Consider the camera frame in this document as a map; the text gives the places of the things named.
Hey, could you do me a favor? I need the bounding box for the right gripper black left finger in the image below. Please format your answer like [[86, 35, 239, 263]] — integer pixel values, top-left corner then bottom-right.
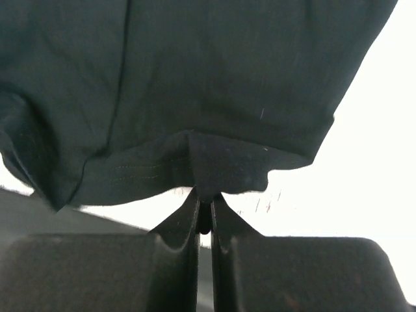
[[1, 190, 200, 311]]

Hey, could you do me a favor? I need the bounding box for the black t shirt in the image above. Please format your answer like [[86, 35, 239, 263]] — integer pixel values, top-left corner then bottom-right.
[[1, 1, 396, 210]]

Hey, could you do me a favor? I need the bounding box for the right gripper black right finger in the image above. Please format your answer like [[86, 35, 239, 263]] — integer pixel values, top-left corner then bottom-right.
[[211, 196, 415, 312]]

